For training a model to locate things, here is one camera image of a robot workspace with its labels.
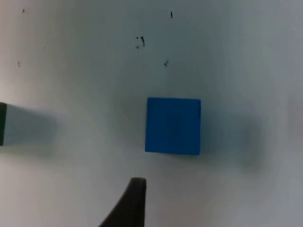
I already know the dark green block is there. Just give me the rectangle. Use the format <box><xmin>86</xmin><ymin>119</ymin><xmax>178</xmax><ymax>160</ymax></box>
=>
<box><xmin>0</xmin><ymin>102</ymin><xmax>8</xmax><ymax>147</ymax></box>

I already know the blue cube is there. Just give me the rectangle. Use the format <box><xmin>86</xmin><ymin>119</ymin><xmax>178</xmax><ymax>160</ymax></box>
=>
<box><xmin>144</xmin><ymin>96</ymin><xmax>202</xmax><ymax>156</ymax></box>

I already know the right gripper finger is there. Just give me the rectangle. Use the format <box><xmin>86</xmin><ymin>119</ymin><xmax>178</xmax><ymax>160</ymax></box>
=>
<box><xmin>98</xmin><ymin>177</ymin><xmax>147</xmax><ymax>227</ymax></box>

